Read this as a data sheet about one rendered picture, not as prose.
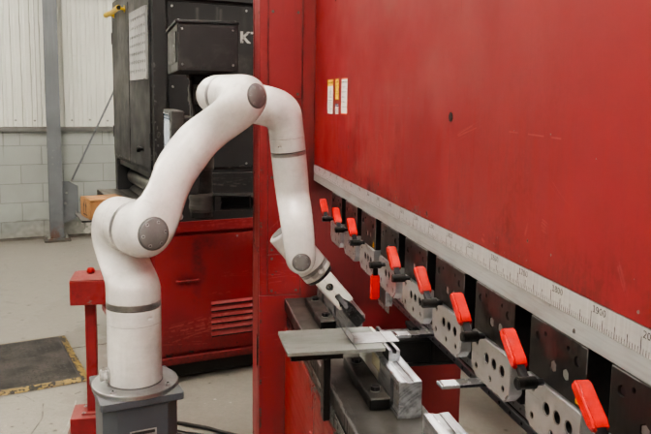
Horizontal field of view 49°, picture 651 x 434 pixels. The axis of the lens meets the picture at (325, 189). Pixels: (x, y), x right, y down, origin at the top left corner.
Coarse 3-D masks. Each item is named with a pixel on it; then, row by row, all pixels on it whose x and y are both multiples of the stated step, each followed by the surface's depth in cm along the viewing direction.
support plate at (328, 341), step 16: (288, 336) 196; (304, 336) 196; (320, 336) 196; (336, 336) 196; (288, 352) 184; (304, 352) 184; (320, 352) 185; (336, 352) 185; (352, 352) 186; (368, 352) 187
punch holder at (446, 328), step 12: (444, 264) 139; (444, 276) 139; (456, 276) 133; (468, 276) 129; (444, 288) 139; (456, 288) 133; (468, 288) 129; (444, 300) 139; (468, 300) 130; (432, 312) 145; (444, 312) 138; (432, 324) 145; (444, 324) 139; (456, 324) 132; (444, 336) 138; (456, 336) 132; (456, 348) 132; (468, 348) 131
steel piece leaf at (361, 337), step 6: (348, 330) 196; (348, 336) 196; (354, 336) 196; (360, 336) 196; (366, 336) 196; (372, 336) 196; (378, 336) 196; (354, 342) 191; (360, 342) 191; (366, 342) 191; (372, 342) 191; (378, 342) 192; (384, 342) 192
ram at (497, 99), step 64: (320, 0) 258; (384, 0) 178; (448, 0) 136; (512, 0) 110; (576, 0) 92; (640, 0) 79; (320, 64) 259; (384, 64) 179; (448, 64) 136; (512, 64) 110; (576, 64) 92; (640, 64) 79; (320, 128) 261; (384, 128) 179; (448, 128) 137; (512, 128) 110; (576, 128) 92; (640, 128) 80; (384, 192) 180; (448, 192) 137; (512, 192) 110; (576, 192) 92; (640, 192) 80; (448, 256) 137; (512, 256) 110; (576, 256) 93; (640, 256) 80; (576, 320) 93; (640, 320) 80
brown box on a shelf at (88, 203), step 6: (84, 198) 391; (90, 198) 385; (96, 198) 386; (102, 198) 387; (108, 198) 388; (84, 204) 387; (90, 204) 380; (96, 204) 381; (84, 210) 388; (90, 210) 380; (78, 216) 391; (84, 216) 389; (90, 216) 380; (84, 222) 378
